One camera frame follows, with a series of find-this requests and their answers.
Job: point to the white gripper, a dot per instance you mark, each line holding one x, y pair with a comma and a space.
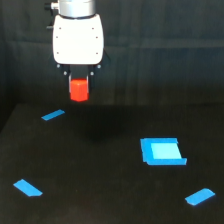
79, 41

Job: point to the red hexagonal block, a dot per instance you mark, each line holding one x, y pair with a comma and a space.
79, 90

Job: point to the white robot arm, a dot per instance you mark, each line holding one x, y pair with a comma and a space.
71, 9

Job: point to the blue tape strip far left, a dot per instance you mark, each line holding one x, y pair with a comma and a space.
52, 115

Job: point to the blue tape strip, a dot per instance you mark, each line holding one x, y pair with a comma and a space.
27, 188
52, 115
199, 196

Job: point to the blue tape strip near left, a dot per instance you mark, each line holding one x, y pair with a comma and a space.
27, 188

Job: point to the blue tape strip near right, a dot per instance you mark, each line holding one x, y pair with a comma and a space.
199, 196

